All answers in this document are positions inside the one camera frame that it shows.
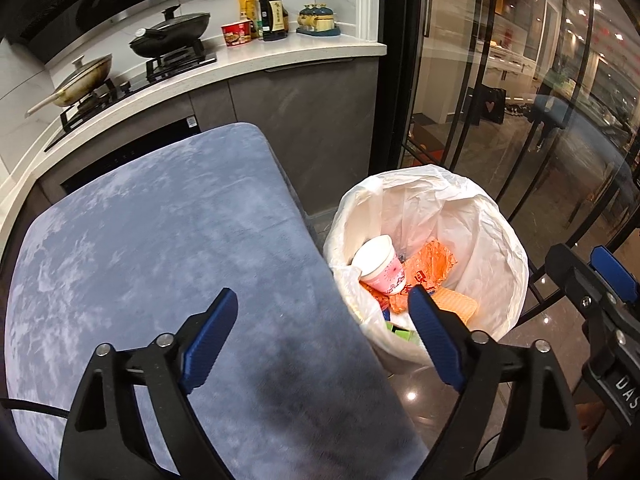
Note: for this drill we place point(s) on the red instant noodle cup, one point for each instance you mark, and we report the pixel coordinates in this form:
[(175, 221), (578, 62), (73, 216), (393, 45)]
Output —
[(237, 35)]

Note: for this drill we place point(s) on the yellow oil bottle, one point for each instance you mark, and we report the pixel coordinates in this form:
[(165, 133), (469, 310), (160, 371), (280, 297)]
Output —
[(246, 7)]

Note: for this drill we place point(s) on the black built-in appliance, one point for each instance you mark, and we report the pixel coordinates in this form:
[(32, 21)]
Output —
[(130, 155)]

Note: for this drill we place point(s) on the black gas stove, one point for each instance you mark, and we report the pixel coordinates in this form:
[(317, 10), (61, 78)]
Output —
[(130, 85)]

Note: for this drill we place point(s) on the black pan with lid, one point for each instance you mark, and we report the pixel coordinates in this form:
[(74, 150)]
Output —
[(172, 35)]

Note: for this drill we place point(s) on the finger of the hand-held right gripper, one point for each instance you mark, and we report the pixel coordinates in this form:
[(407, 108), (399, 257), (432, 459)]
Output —
[(570, 275), (607, 265)]

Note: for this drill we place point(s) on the person's right hand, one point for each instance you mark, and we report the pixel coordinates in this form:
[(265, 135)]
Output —
[(590, 417)]

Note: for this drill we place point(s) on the dark soy sauce bottle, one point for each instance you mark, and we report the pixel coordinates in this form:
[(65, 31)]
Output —
[(273, 17)]

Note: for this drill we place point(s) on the black range hood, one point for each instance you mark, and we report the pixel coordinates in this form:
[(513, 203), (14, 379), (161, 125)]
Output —
[(100, 0)]

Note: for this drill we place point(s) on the black bag with heart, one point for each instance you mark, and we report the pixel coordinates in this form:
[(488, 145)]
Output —
[(487, 105)]

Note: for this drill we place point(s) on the beige wok with glass lid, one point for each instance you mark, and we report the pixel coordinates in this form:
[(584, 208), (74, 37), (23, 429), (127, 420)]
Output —
[(85, 77)]

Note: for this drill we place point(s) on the ceramic seasoning jar set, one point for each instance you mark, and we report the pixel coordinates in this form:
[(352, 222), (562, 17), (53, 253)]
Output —
[(317, 20)]

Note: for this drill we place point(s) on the white kitchen countertop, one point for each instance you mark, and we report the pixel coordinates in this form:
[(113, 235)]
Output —
[(300, 52)]

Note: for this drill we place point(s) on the yellow foam net sleeve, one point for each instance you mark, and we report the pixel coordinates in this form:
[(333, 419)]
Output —
[(455, 305)]

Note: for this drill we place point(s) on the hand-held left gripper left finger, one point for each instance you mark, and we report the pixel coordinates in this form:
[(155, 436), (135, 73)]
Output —
[(210, 340)]

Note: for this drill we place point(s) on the trash bin with white liner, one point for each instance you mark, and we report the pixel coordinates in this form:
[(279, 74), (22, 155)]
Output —
[(475, 220)]

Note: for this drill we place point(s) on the pink and white paper cup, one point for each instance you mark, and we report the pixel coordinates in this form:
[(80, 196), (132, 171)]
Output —
[(380, 265)]

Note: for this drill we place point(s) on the green cardboard box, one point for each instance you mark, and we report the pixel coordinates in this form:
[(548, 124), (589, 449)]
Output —
[(402, 332)]

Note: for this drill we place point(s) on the grey kitchen cabinet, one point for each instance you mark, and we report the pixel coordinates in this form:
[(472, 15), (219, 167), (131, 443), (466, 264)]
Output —
[(310, 125)]

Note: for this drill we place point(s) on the orange bag with red print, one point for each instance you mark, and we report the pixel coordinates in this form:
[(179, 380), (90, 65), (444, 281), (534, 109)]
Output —
[(432, 265)]

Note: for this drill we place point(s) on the black framed glass door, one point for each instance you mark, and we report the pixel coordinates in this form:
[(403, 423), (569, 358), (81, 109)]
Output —
[(525, 60)]

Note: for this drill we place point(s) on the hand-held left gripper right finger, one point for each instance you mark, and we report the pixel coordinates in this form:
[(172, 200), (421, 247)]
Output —
[(435, 340)]

